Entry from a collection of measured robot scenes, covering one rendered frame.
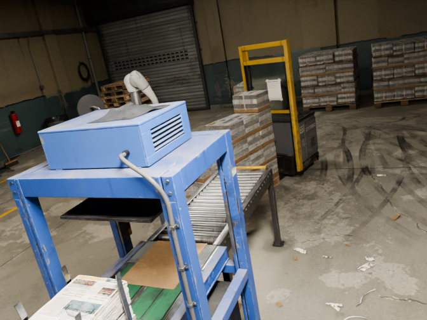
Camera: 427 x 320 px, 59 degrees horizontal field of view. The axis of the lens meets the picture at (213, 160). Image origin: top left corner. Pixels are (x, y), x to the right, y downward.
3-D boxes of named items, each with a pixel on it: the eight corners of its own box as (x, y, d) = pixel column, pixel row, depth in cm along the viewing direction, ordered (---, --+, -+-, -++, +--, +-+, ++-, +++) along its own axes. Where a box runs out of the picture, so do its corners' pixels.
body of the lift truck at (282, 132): (262, 169, 584) (255, 119, 560) (281, 157, 622) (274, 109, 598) (304, 174, 539) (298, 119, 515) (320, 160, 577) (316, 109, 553)
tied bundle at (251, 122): (222, 136, 481) (219, 119, 474) (236, 130, 501) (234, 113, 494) (246, 138, 456) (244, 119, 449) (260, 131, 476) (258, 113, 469)
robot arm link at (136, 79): (151, 82, 364) (145, 82, 375) (139, 66, 354) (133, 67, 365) (142, 91, 360) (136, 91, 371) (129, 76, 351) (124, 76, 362)
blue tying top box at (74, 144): (105, 142, 231) (96, 110, 224) (192, 136, 206) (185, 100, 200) (49, 169, 192) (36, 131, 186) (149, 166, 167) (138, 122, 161)
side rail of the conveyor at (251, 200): (268, 179, 361) (266, 167, 357) (273, 179, 359) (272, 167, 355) (215, 260, 246) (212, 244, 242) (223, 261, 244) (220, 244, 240)
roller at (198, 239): (160, 239, 272) (159, 232, 270) (221, 242, 252) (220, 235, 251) (157, 242, 267) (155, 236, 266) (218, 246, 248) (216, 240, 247)
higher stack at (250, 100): (245, 188, 527) (230, 95, 487) (257, 180, 547) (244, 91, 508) (269, 191, 502) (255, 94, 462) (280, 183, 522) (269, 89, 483)
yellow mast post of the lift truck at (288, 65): (294, 171, 530) (279, 40, 477) (297, 168, 536) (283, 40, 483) (300, 171, 524) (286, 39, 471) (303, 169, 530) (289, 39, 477)
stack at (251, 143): (188, 226, 446) (174, 160, 421) (245, 187, 527) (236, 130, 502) (213, 233, 421) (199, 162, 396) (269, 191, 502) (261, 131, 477)
